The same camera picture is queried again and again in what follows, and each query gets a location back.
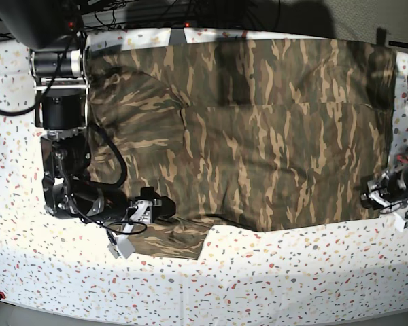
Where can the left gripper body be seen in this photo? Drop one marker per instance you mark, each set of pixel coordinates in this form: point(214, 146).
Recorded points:
point(391, 184)

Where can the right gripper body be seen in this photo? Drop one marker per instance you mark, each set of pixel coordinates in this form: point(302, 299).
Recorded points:
point(119, 213)

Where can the camouflage T-shirt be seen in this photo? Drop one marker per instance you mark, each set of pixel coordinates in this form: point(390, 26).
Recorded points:
point(264, 135)

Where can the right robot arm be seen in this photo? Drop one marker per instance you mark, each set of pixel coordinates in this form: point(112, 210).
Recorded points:
point(54, 32)

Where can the terrazzo patterned table cloth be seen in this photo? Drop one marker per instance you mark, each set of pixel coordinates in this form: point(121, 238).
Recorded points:
point(301, 276)

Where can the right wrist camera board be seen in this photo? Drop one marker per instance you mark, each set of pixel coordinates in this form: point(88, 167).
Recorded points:
point(121, 247)

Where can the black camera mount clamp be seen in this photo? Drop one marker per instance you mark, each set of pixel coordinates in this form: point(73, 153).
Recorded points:
point(177, 36)

